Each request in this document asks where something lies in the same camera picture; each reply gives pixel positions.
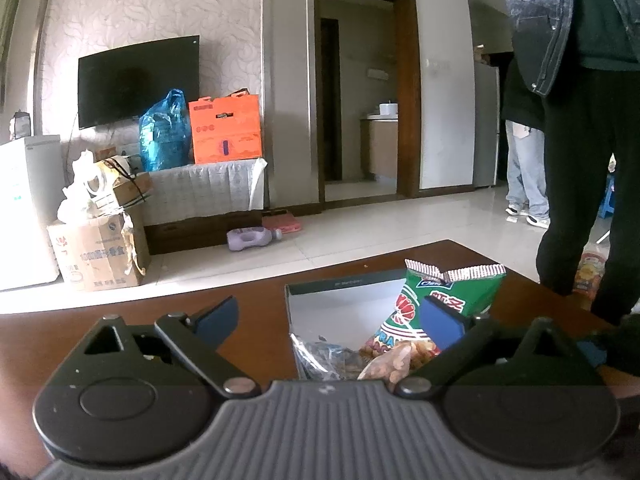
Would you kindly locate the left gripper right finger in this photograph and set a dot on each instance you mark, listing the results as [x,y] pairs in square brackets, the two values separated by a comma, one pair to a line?
[464,344]

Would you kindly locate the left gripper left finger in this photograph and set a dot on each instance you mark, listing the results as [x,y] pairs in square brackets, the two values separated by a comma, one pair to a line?
[194,341]

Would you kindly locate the green prawn cracker bag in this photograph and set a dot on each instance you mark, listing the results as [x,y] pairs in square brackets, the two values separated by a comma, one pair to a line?
[400,346]

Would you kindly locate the clear silver candy bag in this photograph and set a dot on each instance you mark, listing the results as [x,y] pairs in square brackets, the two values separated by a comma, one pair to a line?
[323,362]

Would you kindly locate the grey white tray box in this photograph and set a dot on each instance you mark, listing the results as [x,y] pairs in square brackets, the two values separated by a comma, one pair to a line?
[344,311]

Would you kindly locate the brown cardboard box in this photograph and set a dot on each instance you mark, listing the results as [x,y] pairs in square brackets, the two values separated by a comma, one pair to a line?
[105,253]

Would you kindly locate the white covered tv bench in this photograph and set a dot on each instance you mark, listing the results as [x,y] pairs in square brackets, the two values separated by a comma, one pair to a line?
[204,191]

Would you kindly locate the pink flat package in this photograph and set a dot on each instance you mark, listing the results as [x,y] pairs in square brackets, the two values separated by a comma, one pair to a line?
[281,219]

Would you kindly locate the snack bag on floor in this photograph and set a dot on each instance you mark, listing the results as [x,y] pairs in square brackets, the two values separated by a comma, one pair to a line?
[590,270]

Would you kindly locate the small taped cardboard box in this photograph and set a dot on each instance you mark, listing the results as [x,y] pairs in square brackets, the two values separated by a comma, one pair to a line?
[118,185]

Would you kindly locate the white crumpled plastic pile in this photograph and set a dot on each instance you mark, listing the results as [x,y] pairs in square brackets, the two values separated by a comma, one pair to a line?
[77,206]

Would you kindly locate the blue plastic bag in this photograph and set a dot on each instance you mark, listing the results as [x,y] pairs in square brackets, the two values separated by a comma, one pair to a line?
[165,134]

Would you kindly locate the kitchen cabinet with pot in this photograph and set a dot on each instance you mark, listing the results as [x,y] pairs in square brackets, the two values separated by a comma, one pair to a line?
[379,144]

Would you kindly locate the orange cardboard box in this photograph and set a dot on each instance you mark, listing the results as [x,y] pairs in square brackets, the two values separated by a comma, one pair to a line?
[226,129]

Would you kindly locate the person in blue jeans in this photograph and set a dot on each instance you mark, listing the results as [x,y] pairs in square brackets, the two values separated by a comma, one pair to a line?
[523,114]

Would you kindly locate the white mini fridge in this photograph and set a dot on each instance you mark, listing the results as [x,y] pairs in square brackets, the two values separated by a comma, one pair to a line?
[32,182]

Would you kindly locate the kettle on fridge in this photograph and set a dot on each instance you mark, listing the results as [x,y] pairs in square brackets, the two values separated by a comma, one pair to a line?
[20,125]

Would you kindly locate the person in puffer jacket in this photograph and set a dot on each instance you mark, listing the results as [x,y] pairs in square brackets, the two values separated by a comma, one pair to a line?
[582,58]

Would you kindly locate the black wall television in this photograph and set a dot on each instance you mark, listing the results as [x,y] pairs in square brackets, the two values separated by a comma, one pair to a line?
[123,83]

